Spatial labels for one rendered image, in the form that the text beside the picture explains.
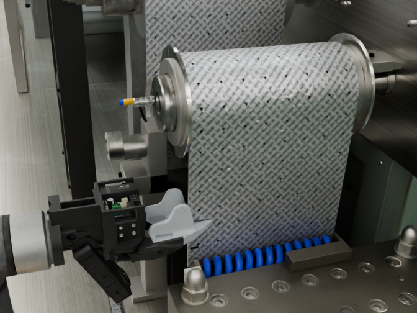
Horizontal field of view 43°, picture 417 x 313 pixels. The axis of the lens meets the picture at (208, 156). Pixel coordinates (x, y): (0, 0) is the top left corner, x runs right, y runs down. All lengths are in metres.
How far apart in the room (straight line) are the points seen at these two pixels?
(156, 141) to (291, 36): 0.47
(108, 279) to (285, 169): 0.28
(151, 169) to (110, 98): 0.88
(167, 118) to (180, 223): 0.14
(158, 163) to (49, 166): 0.56
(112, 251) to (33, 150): 0.71
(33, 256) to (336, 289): 0.39
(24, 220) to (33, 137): 0.76
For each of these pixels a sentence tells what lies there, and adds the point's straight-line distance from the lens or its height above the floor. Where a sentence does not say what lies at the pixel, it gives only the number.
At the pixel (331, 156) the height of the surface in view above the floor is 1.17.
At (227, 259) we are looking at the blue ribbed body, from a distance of 0.76.
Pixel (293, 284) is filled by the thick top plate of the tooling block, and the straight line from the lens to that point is 0.75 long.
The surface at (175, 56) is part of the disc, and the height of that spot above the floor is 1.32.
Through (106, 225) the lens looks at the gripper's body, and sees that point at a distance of 0.66.
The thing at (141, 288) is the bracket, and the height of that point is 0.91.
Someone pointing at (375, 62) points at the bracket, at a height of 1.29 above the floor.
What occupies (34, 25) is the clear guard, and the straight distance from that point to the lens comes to 1.65.
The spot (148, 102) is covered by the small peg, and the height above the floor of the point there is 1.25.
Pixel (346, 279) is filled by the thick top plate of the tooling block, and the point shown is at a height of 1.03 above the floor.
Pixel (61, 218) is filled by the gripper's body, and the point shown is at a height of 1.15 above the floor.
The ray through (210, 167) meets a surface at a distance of 0.69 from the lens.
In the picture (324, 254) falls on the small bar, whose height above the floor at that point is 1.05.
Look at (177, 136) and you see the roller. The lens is 0.67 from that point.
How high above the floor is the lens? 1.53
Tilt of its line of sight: 29 degrees down
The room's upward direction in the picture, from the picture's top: 2 degrees clockwise
